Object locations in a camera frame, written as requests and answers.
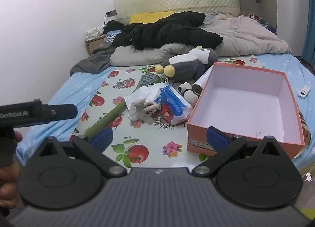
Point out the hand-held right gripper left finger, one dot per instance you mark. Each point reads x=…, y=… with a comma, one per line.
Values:
x=102, y=138

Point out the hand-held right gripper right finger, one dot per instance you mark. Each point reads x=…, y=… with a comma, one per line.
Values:
x=216, y=138

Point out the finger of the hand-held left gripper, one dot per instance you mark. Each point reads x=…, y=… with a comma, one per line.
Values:
x=64, y=112

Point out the orange cardboard box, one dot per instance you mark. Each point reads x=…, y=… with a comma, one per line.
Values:
x=246, y=101

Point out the blue tissue packet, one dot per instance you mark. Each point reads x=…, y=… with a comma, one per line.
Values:
x=177, y=104

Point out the small panda plush toy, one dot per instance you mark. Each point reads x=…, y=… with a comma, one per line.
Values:
x=188, y=94

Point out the blue face mask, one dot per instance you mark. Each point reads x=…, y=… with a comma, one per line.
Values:
x=137, y=96

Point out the person's left hand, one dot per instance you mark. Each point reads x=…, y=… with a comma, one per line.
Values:
x=9, y=192

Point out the green massage hammer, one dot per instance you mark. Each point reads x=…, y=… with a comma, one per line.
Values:
x=105, y=118

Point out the fruit print sheet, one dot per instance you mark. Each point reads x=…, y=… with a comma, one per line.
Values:
x=152, y=141

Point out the grey fleece blanket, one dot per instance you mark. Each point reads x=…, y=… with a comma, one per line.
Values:
x=93, y=62

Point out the white cylindrical tube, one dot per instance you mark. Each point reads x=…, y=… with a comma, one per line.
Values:
x=200, y=82

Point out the small brown cardboard box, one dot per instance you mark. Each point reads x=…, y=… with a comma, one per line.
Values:
x=94, y=45

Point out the grey penguin plush toy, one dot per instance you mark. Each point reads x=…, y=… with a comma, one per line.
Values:
x=187, y=67

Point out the white crumpled tissues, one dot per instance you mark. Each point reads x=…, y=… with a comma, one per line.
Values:
x=93, y=32

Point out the blue printed packet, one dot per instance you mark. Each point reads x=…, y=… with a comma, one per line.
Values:
x=113, y=35

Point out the black cloth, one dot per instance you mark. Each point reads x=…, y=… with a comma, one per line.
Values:
x=113, y=26

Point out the small white remote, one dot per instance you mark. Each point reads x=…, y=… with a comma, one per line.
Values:
x=304, y=92

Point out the beige duvet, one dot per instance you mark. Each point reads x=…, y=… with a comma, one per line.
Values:
x=246, y=35

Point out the black jacket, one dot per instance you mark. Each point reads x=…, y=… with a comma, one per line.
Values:
x=167, y=32

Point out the yellow pillow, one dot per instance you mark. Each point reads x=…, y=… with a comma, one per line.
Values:
x=147, y=17

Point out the row of small bottles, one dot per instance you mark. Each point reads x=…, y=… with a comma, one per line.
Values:
x=256, y=16

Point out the blue curtain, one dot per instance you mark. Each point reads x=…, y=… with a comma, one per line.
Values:
x=310, y=32

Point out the white wardrobe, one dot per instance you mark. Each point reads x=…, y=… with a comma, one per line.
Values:
x=290, y=0

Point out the black wall plug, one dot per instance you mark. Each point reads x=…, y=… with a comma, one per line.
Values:
x=111, y=13

